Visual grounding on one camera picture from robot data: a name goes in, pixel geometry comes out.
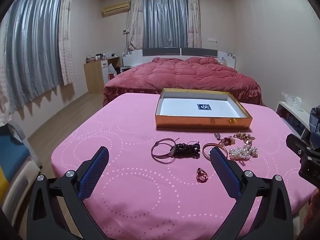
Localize white floral curtain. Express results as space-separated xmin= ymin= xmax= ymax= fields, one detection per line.
xmin=187 ymin=0 xmax=202 ymax=49
xmin=58 ymin=0 xmax=76 ymax=86
xmin=126 ymin=0 xmax=144 ymax=52

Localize rose gold ring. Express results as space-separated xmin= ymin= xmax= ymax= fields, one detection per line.
xmin=196 ymin=167 xmax=209 ymax=183

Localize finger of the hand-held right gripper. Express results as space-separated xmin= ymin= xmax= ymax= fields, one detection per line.
xmin=286 ymin=133 xmax=320 ymax=160

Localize black beaded bracelet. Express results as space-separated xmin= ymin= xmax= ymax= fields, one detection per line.
xmin=170 ymin=142 xmax=201 ymax=159

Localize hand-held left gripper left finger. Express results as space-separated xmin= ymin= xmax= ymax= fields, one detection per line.
xmin=26 ymin=146 xmax=111 ymax=240

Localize dark blue cloth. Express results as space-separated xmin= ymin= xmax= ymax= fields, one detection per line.
xmin=309 ymin=106 xmax=320 ymax=133

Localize white bed headboard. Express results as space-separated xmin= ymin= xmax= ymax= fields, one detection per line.
xmin=122 ymin=47 xmax=237 ymax=69

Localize white side cabinet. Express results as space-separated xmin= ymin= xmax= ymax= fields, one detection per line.
xmin=275 ymin=101 xmax=312 ymax=140

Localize red and white bags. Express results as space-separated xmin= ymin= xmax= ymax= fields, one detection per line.
xmin=107 ymin=63 xmax=122 ymax=81

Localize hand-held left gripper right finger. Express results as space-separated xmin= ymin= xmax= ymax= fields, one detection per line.
xmin=209 ymin=147 xmax=294 ymax=240

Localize large grey curtain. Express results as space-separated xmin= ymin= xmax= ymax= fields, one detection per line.
xmin=3 ymin=0 xmax=64 ymax=107

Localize wooden desk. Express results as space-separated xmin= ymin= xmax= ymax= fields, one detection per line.
xmin=83 ymin=56 xmax=121 ymax=94

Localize white pearl bracelet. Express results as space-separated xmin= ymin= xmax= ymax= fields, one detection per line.
xmin=228 ymin=145 xmax=259 ymax=161

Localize clear plastic bag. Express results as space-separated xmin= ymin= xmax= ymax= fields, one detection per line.
xmin=282 ymin=92 xmax=305 ymax=112

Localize red flower brooch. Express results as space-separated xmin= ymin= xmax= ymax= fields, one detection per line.
xmin=218 ymin=136 xmax=236 ymax=146

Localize wall air conditioner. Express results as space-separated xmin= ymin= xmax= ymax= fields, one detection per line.
xmin=101 ymin=1 xmax=131 ymax=18

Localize silver bangle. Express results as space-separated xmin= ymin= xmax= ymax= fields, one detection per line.
xmin=151 ymin=137 xmax=180 ymax=160

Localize gold bangle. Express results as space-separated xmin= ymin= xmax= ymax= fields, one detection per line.
xmin=202 ymin=142 xmax=229 ymax=160

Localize clutter of desk items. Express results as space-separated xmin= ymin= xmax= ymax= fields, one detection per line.
xmin=86 ymin=52 xmax=118 ymax=62

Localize person's right forearm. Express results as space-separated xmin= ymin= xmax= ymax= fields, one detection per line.
xmin=303 ymin=188 xmax=320 ymax=229

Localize blue and grey chair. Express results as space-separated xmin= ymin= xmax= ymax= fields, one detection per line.
xmin=0 ymin=123 xmax=42 ymax=214

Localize golden shallow box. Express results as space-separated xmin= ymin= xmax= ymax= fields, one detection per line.
xmin=155 ymin=88 xmax=253 ymax=130

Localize gold chain necklace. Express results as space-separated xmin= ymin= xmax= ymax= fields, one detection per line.
xmin=233 ymin=131 xmax=256 ymax=144

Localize bed with red duvet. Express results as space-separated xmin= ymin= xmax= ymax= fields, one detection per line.
xmin=103 ymin=57 xmax=263 ymax=107

